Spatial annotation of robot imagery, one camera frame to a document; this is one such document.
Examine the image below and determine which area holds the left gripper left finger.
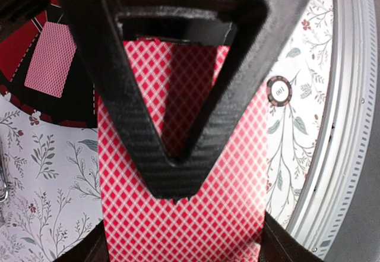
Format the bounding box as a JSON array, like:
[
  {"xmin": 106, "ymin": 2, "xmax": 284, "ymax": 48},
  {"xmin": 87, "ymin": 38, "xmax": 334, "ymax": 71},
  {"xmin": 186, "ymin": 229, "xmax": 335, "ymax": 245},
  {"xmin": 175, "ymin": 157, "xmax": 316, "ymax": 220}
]
[{"xmin": 56, "ymin": 223, "xmax": 110, "ymax": 262}]

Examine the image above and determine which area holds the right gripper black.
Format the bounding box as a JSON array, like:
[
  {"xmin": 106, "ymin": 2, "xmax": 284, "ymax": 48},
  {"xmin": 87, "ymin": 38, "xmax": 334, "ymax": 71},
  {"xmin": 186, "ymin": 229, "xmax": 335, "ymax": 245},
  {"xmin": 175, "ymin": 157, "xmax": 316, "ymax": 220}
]
[{"xmin": 58, "ymin": 0, "xmax": 309, "ymax": 45}]

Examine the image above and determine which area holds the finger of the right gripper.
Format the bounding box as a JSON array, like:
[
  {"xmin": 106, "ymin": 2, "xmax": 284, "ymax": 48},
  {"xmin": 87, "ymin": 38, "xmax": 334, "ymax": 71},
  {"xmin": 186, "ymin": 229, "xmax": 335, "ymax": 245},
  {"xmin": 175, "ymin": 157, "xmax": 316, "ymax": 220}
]
[
  {"xmin": 59, "ymin": 0, "xmax": 190, "ymax": 200},
  {"xmin": 177, "ymin": 0, "xmax": 300, "ymax": 197}
]

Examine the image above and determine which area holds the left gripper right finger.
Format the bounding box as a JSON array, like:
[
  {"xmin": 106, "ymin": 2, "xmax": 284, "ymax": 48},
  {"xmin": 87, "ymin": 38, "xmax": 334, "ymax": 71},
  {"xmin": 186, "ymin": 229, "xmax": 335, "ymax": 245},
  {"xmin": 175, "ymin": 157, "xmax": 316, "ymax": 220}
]
[{"xmin": 258, "ymin": 213, "xmax": 323, "ymax": 262}]

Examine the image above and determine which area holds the red backed card deck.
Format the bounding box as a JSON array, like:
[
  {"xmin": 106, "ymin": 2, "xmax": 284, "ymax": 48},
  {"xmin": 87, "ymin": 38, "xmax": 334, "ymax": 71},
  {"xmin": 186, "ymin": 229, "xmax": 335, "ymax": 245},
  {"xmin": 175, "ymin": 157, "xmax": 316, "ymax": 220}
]
[{"xmin": 98, "ymin": 40, "xmax": 268, "ymax": 261}]

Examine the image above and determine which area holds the dealt red backed card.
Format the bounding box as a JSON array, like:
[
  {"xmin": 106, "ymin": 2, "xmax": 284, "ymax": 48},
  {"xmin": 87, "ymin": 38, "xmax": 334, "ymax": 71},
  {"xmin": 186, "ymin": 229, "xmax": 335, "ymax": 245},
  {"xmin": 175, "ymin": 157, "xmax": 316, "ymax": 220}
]
[{"xmin": 24, "ymin": 22, "xmax": 76, "ymax": 98}]

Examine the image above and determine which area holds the black brown chip stack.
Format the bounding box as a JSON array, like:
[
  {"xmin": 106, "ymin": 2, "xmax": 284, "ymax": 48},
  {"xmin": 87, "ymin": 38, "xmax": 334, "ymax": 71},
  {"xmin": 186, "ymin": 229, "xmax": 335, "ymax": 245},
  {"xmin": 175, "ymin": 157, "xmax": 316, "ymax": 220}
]
[{"xmin": 267, "ymin": 75, "xmax": 293, "ymax": 107}]

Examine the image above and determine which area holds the round red black poker mat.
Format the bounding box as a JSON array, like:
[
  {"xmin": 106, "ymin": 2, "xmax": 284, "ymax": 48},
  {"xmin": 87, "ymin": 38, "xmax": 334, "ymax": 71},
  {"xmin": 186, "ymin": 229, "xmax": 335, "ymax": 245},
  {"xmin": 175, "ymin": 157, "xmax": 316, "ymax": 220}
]
[{"xmin": 1, "ymin": 0, "xmax": 97, "ymax": 128}]

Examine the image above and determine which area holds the floral table cloth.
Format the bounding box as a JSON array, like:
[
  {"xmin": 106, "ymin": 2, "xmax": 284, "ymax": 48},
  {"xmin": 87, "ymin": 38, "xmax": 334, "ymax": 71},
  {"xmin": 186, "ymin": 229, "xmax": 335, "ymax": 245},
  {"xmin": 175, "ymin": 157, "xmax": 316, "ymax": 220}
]
[{"xmin": 1, "ymin": 0, "xmax": 334, "ymax": 261}]

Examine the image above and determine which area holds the aluminium poker case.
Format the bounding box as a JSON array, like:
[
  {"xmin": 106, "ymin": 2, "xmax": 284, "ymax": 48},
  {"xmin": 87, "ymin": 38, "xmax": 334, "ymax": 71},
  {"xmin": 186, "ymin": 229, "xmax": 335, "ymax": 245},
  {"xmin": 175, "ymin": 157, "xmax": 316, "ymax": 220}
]
[{"xmin": 0, "ymin": 144, "xmax": 10, "ymax": 203}]

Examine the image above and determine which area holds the front aluminium rail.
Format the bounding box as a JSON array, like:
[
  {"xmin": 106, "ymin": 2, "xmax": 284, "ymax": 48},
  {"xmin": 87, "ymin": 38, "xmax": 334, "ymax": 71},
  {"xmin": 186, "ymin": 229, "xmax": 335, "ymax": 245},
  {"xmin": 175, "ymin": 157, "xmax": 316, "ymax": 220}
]
[{"xmin": 287, "ymin": 0, "xmax": 379, "ymax": 261}]

